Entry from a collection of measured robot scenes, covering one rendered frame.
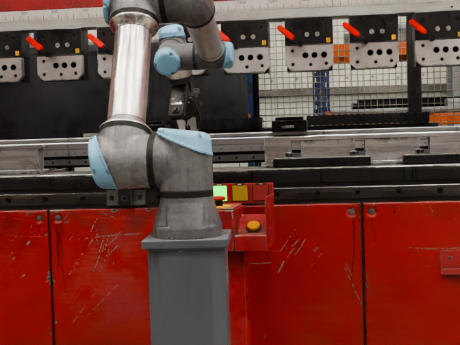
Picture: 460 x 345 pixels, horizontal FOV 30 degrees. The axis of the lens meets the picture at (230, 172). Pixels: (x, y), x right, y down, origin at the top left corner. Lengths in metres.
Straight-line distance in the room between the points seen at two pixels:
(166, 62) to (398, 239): 0.87
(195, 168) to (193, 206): 0.08
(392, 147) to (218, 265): 1.07
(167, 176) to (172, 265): 0.19
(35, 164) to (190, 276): 1.19
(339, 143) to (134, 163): 1.05
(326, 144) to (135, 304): 0.78
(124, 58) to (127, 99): 0.11
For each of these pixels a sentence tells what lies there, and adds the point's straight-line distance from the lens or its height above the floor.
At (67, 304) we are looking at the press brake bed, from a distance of 2.77.
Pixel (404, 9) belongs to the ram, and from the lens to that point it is 2.74.
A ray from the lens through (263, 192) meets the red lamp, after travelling 2.52.
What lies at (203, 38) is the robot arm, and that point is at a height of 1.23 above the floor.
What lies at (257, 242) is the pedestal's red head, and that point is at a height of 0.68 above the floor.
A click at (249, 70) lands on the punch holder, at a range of 2.72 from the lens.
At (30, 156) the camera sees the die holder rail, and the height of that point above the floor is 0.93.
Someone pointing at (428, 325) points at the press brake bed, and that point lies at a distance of 2.68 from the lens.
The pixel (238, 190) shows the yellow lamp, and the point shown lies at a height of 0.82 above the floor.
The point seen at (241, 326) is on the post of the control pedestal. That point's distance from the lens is 2.49.
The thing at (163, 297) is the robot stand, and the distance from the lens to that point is 1.81.
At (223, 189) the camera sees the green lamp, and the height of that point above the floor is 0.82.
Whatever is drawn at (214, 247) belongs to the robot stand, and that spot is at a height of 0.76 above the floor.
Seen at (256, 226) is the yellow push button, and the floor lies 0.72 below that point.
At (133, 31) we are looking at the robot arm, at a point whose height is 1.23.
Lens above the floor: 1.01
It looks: 3 degrees down
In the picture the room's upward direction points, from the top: 2 degrees counter-clockwise
